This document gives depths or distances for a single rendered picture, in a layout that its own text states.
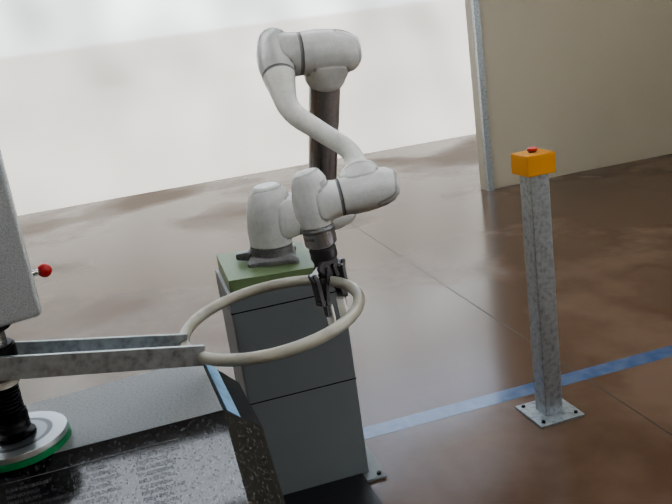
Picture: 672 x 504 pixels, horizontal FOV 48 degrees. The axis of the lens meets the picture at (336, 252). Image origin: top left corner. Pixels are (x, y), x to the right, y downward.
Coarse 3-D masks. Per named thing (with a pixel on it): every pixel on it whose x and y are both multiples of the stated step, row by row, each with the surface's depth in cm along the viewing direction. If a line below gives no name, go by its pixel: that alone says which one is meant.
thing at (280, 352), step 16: (256, 288) 213; (272, 288) 214; (352, 288) 196; (208, 304) 207; (224, 304) 209; (352, 304) 186; (192, 320) 199; (352, 320) 180; (320, 336) 173; (208, 352) 176; (256, 352) 171; (272, 352) 170; (288, 352) 170
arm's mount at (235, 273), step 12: (300, 252) 277; (228, 264) 270; (240, 264) 269; (288, 264) 265; (300, 264) 264; (312, 264) 263; (228, 276) 257; (240, 276) 256; (252, 276) 255; (264, 276) 256; (276, 276) 257; (288, 276) 258; (228, 288) 259; (240, 288) 254
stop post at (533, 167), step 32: (512, 160) 282; (544, 160) 275; (544, 192) 280; (544, 224) 283; (544, 256) 286; (544, 288) 289; (544, 320) 293; (544, 352) 296; (544, 384) 299; (544, 416) 303; (576, 416) 300
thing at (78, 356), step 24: (120, 336) 178; (144, 336) 181; (168, 336) 184; (0, 360) 153; (24, 360) 156; (48, 360) 158; (72, 360) 161; (96, 360) 164; (120, 360) 167; (144, 360) 170; (168, 360) 173; (192, 360) 176
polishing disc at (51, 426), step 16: (32, 416) 171; (48, 416) 170; (64, 416) 169; (48, 432) 162; (64, 432) 163; (0, 448) 158; (16, 448) 157; (32, 448) 156; (48, 448) 158; (0, 464) 153
